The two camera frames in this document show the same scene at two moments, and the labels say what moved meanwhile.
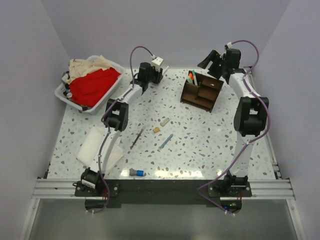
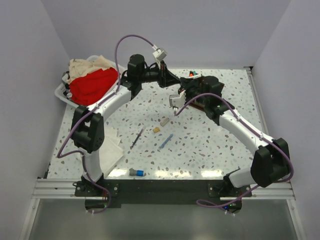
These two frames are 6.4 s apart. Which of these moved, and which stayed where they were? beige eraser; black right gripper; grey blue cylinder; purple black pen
Moved: black right gripper
Stayed: grey blue cylinder; beige eraser; purple black pen
